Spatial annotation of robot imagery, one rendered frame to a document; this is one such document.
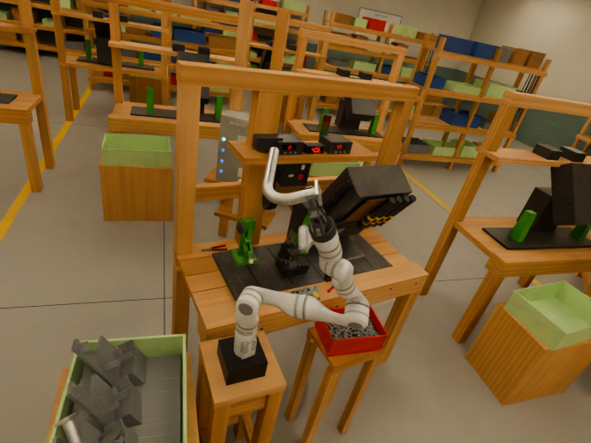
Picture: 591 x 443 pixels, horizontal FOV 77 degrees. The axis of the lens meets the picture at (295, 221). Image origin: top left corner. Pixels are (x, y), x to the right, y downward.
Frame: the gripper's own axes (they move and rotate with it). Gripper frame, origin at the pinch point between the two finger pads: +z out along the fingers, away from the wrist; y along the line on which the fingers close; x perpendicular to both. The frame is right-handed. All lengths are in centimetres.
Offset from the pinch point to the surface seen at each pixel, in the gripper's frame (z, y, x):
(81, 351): -35, 13, 92
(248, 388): -87, 13, 51
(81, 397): -36, 29, 85
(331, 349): -111, -10, 18
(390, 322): -192, -62, -12
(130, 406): -57, 26, 83
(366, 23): -270, -824, -87
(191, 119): -15, -89, 60
